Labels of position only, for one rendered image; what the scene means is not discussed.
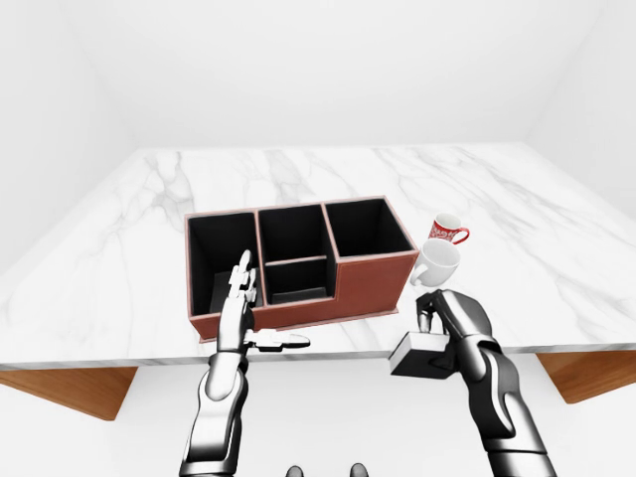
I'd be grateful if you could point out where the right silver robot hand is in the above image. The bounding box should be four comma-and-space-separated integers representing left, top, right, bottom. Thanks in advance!
414, 288, 499, 374

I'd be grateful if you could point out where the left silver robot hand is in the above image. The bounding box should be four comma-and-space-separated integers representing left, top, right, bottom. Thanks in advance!
216, 248, 312, 355

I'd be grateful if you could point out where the grey book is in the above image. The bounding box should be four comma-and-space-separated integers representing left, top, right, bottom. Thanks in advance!
388, 330, 457, 382

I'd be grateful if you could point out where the red-brown desk caddy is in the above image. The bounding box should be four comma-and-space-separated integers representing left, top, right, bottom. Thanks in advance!
184, 195, 420, 345

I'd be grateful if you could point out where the white mug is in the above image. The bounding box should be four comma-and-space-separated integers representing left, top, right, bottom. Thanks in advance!
408, 238, 462, 289

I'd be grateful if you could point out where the red printed mug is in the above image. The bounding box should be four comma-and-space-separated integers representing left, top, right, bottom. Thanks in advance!
427, 213, 471, 246

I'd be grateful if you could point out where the wooden table support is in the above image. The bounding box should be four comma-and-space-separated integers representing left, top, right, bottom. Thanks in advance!
537, 349, 636, 405
0, 366, 140, 423

